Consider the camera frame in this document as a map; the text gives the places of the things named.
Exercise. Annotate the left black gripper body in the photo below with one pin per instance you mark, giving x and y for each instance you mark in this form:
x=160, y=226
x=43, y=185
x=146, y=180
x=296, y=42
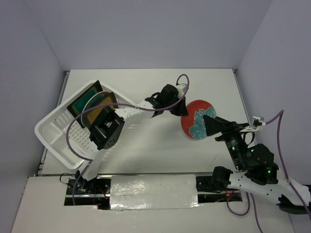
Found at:
x=174, y=99

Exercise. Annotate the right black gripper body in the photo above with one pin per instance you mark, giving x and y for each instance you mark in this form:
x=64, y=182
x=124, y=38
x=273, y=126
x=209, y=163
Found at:
x=232, y=139

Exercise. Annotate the small red floral round plate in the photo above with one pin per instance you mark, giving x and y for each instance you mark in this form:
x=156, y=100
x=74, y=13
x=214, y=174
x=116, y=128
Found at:
x=193, y=124

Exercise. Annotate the yellow square plate black rim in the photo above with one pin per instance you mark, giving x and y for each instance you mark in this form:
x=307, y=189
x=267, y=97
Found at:
x=92, y=115

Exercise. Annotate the large red floral round plate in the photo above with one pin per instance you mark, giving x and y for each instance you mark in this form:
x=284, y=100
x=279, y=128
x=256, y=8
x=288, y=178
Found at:
x=93, y=101

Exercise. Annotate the teal square plate black rim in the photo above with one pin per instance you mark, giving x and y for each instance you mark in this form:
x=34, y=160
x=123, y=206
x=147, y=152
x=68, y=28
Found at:
x=77, y=106

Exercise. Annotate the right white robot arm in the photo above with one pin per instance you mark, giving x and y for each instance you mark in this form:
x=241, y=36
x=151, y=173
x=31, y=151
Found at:
x=256, y=172

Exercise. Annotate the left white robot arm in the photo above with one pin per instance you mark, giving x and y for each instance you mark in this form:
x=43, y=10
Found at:
x=108, y=125

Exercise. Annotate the white plastic dish rack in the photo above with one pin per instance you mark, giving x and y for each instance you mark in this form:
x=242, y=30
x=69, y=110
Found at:
x=51, y=131

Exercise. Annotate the silver foil tape patch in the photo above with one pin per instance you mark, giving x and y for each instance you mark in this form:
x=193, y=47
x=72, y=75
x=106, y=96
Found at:
x=151, y=192

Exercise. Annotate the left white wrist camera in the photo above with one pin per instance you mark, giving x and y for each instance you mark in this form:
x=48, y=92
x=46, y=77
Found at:
x=182, y=88

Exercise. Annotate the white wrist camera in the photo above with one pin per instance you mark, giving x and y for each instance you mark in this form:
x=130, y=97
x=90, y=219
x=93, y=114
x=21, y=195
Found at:
x=256, y=125
x=182, y=88

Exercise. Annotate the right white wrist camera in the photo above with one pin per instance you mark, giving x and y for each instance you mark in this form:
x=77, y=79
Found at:
x=256, y=125

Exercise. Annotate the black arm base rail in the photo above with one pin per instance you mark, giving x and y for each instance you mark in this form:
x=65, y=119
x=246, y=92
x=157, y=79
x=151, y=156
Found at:
x=100, y=195

